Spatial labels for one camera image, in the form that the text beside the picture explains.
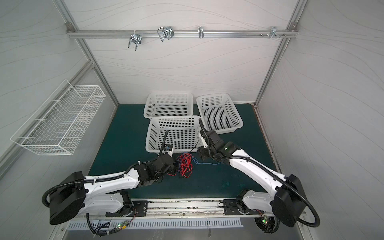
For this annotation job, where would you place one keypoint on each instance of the green table mat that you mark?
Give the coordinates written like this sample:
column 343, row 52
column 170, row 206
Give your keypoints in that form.
column 124, row 144

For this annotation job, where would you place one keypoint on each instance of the back left white basket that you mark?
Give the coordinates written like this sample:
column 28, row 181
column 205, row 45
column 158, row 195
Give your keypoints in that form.
column 168, row 104

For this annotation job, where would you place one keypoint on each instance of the white slotted cable duct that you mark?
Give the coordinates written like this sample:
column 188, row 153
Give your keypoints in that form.
column 148, row 224

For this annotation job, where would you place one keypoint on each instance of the metal hook clamp left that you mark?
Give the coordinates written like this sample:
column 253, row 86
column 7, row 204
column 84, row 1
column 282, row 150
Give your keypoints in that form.
column 135, row 40

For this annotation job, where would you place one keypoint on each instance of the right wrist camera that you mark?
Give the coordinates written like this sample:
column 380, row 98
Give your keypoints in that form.
column 203, row 140

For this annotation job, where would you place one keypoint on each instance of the metal hook clamp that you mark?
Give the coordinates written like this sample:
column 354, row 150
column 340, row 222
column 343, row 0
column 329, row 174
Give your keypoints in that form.
column 273, row 34
column 135, row 40

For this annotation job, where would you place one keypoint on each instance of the metal hook clamp right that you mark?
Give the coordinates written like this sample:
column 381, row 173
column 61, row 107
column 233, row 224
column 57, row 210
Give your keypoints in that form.
column 273, row 34

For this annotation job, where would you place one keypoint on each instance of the back right white basket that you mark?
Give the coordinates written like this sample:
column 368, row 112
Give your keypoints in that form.
column 219, row 113

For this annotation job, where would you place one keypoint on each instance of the aluminium cross rail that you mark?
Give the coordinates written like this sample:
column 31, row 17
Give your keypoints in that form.
column 179, row 34

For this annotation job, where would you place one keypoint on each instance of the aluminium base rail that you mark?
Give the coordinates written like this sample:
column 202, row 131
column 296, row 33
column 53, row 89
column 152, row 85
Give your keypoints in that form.
column 169, row 207

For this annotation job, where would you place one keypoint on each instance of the white wire wall basket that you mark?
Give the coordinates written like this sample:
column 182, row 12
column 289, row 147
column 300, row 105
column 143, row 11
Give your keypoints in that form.
column 58, row 125

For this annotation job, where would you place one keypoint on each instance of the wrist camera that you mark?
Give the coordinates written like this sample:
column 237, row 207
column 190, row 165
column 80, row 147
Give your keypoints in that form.
column 203, row 140
column 168, row 149

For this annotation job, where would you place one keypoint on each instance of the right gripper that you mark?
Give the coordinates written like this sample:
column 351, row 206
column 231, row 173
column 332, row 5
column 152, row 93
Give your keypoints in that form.
column 204, row 153

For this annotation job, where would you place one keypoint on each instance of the front white perforated basket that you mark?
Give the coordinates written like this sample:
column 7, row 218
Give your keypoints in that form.
column 183, row 134

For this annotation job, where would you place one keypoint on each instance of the small metal bracket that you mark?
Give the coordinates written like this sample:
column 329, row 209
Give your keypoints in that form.
column 201, row 32

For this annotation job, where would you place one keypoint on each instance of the metal u-bolt clamp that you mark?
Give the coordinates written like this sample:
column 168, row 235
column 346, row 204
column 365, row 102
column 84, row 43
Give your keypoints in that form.
column 165, row 32

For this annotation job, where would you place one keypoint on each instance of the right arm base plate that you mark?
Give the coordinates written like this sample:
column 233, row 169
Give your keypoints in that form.
column 232, row 207

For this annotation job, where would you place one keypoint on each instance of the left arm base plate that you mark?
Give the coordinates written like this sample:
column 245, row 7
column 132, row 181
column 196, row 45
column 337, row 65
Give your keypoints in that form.
column 137, row 208

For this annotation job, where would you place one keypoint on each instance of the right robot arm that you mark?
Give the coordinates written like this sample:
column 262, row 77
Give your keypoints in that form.
column 285, row 197

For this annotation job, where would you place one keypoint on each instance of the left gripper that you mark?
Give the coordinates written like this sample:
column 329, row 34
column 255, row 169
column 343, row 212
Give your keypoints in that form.
column 174, row 167

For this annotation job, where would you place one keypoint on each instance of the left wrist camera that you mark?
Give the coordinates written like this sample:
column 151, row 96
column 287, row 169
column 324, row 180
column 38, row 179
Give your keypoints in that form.
column 168, row 149

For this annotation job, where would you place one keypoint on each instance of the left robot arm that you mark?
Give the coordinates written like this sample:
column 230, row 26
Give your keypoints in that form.
column 107, row 194

